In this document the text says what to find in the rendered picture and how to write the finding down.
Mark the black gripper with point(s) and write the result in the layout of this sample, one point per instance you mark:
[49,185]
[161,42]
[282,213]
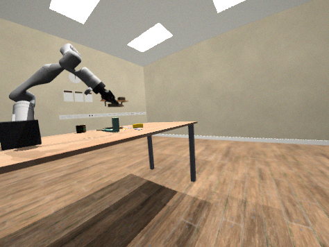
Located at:
[107,95]

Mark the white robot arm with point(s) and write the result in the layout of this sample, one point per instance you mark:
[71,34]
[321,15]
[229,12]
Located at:
[23,109]

